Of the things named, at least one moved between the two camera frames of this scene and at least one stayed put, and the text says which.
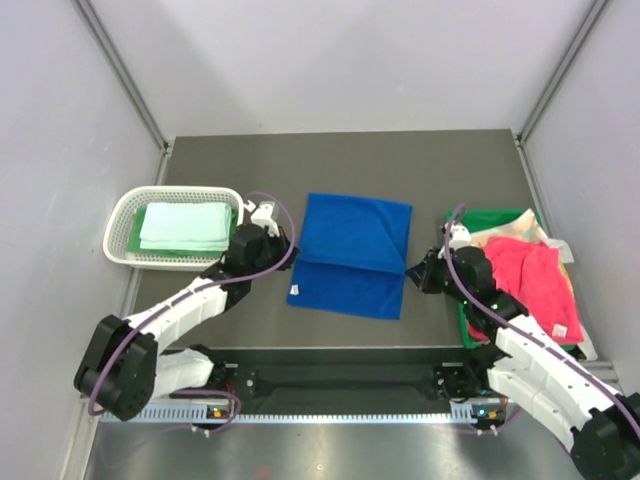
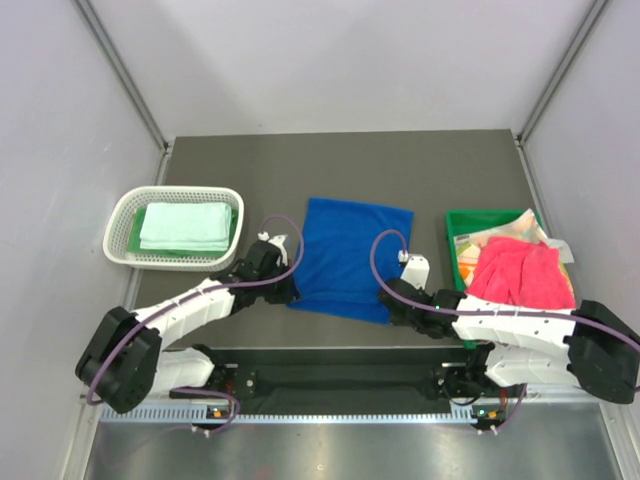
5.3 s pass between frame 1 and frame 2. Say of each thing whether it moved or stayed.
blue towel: stayed
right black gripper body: moved
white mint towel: stayed
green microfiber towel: stayed
